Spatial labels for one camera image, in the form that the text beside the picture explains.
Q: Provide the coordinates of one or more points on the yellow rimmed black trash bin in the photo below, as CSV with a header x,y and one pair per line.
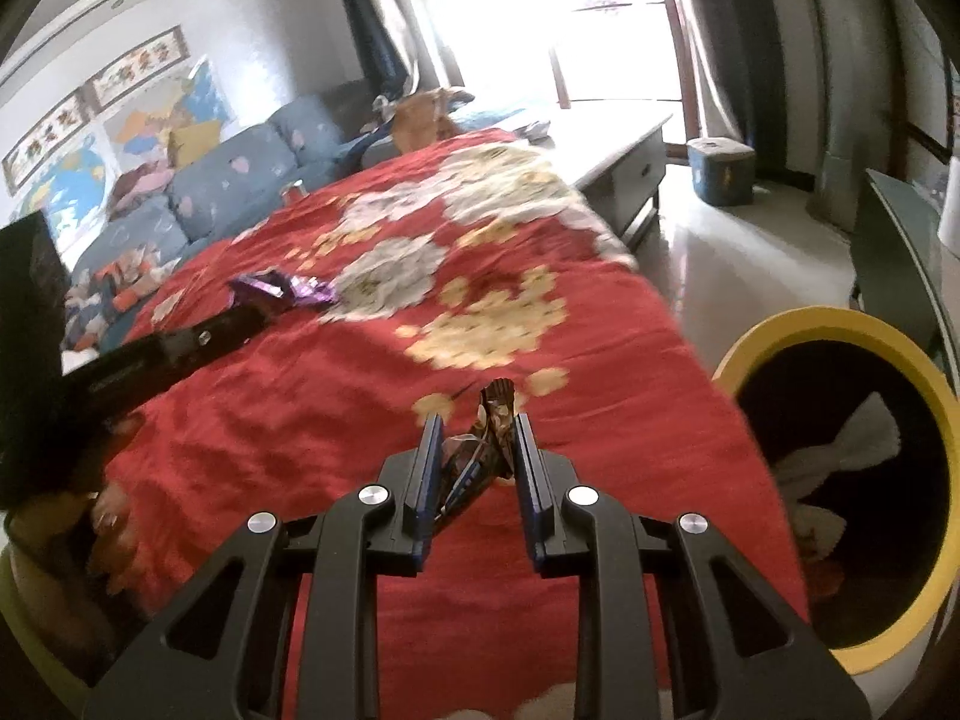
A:
x,y
825,319

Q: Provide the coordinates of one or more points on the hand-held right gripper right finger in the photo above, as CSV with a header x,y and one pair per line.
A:
x,y
523,480

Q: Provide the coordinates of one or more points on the world map poster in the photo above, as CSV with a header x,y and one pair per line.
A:
x,y
67,195

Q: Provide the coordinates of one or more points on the colourful patterned cloth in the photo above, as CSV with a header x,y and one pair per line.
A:
x,y
120,300

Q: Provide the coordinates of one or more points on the grey coffee table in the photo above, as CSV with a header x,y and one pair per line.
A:
x,y
600,150

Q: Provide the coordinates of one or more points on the yellow cushion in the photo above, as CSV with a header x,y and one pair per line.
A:
x,y
195,144

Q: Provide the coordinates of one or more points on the red drink can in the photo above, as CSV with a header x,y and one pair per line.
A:
x,y
294,190

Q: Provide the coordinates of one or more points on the grey glass top cabinet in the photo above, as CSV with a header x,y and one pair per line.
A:
x,y
892,255

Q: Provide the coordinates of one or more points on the person's left hand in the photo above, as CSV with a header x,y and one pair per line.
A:
x,y
112,525

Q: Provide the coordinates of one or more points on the brown framed glass door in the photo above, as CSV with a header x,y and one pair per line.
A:
x,y
562,75

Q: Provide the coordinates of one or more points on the framed calligraphy scroll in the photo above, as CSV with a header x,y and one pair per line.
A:
x,y
45,139
135,66

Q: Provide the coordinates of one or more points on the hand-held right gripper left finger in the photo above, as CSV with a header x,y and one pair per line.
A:
x,y
431,465

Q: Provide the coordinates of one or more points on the purple snack wrapper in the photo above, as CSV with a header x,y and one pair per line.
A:
x,y
307,291

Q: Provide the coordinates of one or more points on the country map poster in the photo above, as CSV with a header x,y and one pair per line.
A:
x,y
172,101

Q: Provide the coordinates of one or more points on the grey standing air conditioner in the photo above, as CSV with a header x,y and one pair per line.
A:
x,y
855,90

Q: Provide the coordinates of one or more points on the white vase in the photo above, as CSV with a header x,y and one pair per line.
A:
x,y
949,202

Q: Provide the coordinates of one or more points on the blue floral sofa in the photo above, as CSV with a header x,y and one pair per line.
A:
x,y
225,172

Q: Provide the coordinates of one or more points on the pink clothes pile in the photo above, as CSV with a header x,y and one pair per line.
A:
x,y
142,187

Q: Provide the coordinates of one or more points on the grey blue window curtain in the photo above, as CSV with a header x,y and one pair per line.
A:
x,y
735,52
375,15

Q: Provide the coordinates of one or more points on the person's left forearm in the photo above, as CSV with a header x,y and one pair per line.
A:
x,y
37,600

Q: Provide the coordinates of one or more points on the crumpled white paper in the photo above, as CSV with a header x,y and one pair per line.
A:
x,y
536,131

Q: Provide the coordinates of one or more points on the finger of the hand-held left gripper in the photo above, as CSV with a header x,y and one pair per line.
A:
x,y
172,349

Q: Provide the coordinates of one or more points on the red floral blanket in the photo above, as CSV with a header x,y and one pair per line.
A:
x,y
300,405

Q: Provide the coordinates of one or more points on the brown snack wrapper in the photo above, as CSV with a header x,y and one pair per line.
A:
x,y
487,427

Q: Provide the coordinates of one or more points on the blue storage stool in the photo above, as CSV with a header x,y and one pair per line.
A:
x,y
720,172

